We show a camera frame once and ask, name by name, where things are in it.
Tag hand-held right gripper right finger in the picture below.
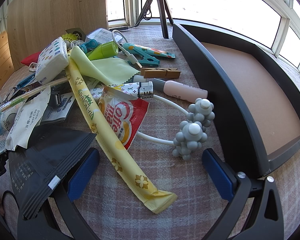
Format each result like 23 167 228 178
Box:
201 147 285 240

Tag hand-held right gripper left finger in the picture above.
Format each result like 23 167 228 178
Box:
17 147 108 240

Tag white bottle with blue cap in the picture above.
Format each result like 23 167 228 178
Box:
0 110 17 136

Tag dark grey storage tray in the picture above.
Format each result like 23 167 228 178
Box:
172 23 300 179

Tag yellow-green cloth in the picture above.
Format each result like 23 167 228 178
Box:
69 46 141 86

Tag red pouch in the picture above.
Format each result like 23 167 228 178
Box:
20 51 42 67

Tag white dotted tissue pack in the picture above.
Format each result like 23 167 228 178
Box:
34 36 70 85

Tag lime green bottle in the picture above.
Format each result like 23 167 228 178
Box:
86 42 119 61

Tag white USB cable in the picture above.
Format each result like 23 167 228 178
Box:
111 30 143 69

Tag black packet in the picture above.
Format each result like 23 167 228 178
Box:
8 124 97 220

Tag long yellow sachet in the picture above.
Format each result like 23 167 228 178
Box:
66 58 178 215

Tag white shower cap packet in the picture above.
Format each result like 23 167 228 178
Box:
4 85 52 152

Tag white massager with grey balls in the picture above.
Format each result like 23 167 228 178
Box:
136 94 215 162

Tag printed leaflet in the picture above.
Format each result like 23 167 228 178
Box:
40 90 77 125

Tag red creamer sachet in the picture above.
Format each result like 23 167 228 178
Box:
97 84 150 151

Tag small metal tool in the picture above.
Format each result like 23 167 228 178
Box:
7 86 25 101

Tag black USB adapter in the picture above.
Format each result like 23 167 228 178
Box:
51 91 63 107

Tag paper wrapped chopsticks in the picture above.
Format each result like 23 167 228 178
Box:
0 76 71 111

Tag pink bottle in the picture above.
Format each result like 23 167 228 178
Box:
152 78 208 103

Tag blue card packet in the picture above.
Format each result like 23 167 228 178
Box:
15 73 37 91

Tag white printed lighter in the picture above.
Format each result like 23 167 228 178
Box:
90 81 154 101

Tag wooden clothespin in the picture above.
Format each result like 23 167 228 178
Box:
140 67 181 79

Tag teal plastic clothespin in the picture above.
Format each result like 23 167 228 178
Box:
136 54 160 68
79 39 98 53

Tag fruit print tube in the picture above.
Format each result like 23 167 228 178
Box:
122 42 177 59

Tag yellow shuttlecock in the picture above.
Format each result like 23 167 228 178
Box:
62 32 78 43

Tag white box with label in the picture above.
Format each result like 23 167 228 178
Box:
86 28 123 45

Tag grey logo card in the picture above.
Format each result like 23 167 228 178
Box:
64 27 87 40

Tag large light wooden board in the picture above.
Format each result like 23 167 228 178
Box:
6 0 109 71

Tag black tripod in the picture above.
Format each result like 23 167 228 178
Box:
136 0 175 40

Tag white window frame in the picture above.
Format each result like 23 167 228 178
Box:
106 0 300 78

